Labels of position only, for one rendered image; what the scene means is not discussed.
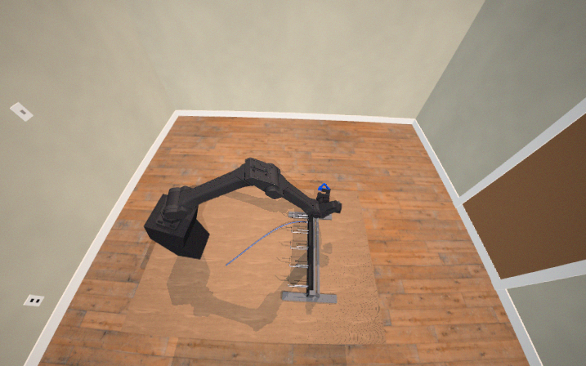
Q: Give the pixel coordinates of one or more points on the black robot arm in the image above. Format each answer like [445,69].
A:
[265,176]

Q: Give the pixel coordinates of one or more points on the grey metal rack with black patch panel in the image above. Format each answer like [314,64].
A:
[310,278]

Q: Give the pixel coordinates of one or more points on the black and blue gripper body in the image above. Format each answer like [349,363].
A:
[320,196]

